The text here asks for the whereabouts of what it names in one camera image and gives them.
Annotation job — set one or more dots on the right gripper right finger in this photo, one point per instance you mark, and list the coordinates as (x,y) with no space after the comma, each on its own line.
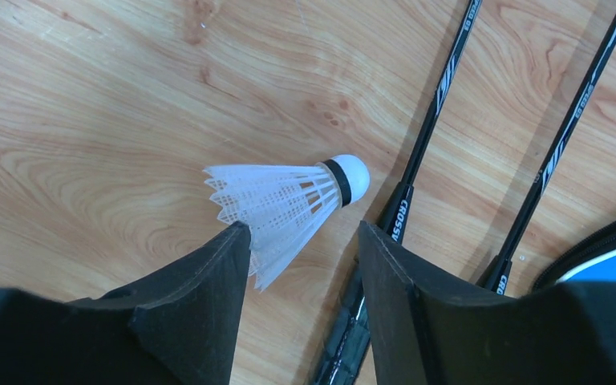
(430,327)

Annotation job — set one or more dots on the left black badminton racket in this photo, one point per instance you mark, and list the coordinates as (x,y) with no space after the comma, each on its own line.
(345,345)

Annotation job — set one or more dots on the black badminton racket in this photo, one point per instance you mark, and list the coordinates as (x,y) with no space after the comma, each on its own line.
(345,345)
(496,276)

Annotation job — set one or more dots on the right black badminton racket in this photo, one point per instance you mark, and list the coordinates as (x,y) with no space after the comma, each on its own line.
(496,276)

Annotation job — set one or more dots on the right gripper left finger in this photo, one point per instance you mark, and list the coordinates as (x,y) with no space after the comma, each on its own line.
(177,325)

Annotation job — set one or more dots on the white shuttlecock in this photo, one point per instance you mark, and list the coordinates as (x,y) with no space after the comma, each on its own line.
(284,206)

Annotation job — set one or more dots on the blue racket cover bag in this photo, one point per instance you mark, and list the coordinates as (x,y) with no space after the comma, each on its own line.
(591,260)

